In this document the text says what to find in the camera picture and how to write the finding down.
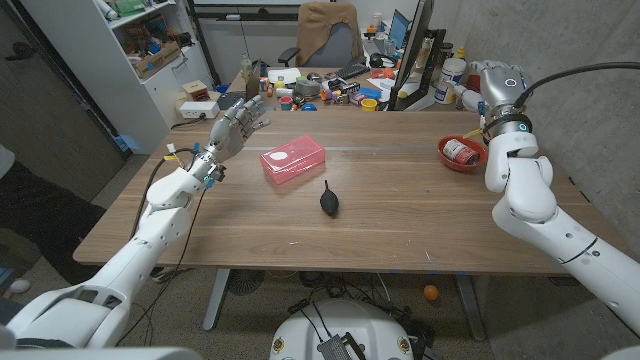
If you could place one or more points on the soup can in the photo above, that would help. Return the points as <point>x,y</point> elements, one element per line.
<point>461,151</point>

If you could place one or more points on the red bowl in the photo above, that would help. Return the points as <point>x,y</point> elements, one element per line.
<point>462,167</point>

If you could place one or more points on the red cup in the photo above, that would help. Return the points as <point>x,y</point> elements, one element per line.
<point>472,81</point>

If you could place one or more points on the white plastic canister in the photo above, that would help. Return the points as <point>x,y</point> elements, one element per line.
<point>447,72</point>

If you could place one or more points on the black keyboard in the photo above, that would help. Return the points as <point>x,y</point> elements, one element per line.
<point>352,71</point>

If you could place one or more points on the white power strip box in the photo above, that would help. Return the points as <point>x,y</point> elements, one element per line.
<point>200,110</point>

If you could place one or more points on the person in white shirt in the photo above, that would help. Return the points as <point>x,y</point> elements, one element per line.
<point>35,215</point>

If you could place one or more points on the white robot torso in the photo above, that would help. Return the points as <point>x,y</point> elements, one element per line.
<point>100,355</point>

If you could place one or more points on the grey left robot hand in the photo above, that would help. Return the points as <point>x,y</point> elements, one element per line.
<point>237,127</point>

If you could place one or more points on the cluttered wooden desk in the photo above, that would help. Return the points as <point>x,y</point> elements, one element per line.
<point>425,102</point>

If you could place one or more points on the dark open laptop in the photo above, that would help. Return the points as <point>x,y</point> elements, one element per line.
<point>235,92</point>

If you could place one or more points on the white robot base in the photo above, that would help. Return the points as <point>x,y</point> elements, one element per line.
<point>345,325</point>

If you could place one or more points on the small pink cup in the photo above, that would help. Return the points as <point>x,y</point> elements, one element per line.
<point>286,103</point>

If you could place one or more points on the whiteboard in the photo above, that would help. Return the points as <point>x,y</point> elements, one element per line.
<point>240,2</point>

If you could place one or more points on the black computer monitor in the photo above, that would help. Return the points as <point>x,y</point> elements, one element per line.
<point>412,50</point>

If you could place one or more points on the blue bowl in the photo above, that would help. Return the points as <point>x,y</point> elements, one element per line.
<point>309,107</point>

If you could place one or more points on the small wooden box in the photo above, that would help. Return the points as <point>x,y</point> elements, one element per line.
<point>196,91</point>

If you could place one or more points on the black monitor stand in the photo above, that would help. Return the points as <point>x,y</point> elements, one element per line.
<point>434,55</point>

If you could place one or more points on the clear water bottle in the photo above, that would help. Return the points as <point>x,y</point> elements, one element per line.
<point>245,67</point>

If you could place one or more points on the pink clamshell container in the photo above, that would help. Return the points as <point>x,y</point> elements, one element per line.
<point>295,160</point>

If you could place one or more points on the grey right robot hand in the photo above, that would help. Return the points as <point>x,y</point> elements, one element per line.
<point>502,87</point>

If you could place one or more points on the cardboard box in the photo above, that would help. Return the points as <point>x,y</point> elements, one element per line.
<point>157,60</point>

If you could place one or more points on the grey tape roll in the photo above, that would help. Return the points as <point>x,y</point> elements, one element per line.
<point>307,88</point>

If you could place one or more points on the brown jacket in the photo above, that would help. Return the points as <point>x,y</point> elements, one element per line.
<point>320,20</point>

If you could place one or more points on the yellow cup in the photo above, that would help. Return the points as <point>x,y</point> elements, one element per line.
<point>369,105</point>

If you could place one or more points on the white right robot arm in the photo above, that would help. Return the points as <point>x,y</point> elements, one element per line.
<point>530,200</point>

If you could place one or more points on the grey office chair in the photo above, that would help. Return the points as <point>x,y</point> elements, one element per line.
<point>335,47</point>

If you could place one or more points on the white shelf unit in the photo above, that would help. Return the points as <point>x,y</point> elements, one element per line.
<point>115,95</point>

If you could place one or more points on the black air blower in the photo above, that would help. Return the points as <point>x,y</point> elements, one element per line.
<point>329,202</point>

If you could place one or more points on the laptop with blue screen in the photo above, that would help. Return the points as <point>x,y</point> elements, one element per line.
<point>399,29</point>

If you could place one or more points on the black headphones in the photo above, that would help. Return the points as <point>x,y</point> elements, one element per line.
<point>382,61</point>

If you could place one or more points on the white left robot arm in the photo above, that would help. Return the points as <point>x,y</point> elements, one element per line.
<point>140,250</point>

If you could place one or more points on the black floor fan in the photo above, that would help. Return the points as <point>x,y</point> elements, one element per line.
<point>245,281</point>

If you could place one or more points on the orange ball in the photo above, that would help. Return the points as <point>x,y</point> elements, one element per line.
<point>431,292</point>

